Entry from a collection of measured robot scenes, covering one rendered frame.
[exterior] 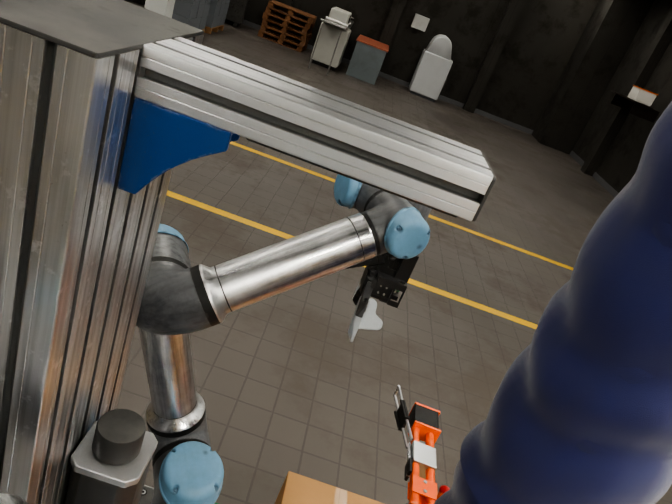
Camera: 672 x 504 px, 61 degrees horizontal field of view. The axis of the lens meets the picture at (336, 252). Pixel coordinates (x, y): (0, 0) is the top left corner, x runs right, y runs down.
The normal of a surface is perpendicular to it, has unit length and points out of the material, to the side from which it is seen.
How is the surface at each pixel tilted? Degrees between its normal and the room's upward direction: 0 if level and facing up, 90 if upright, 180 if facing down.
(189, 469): 8
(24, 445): 90
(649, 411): 76
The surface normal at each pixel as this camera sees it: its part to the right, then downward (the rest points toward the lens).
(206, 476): 0.37, -0.77
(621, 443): -0.36, 0.56
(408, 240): 0.33, 0.52
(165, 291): -0.14, -0.35
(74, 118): -0.10, 0.41
